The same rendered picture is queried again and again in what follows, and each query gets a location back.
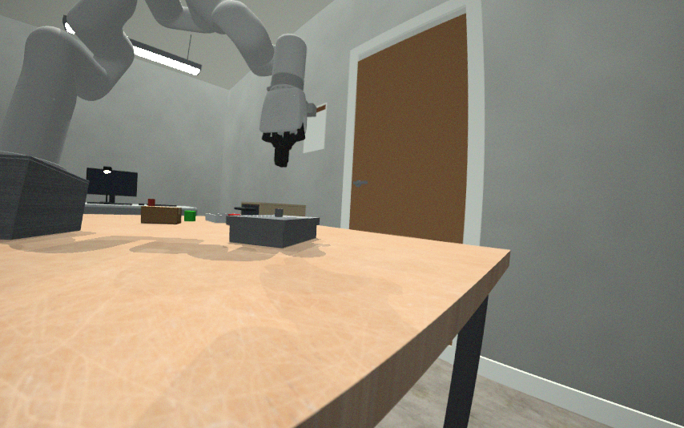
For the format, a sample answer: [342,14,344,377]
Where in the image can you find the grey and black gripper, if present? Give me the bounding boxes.
[260,84,307,168]

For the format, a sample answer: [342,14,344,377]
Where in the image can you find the brown cardboard box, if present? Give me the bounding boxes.
[141,206,182,224]

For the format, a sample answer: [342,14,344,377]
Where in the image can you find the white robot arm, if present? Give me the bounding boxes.
[0,0,307,171]

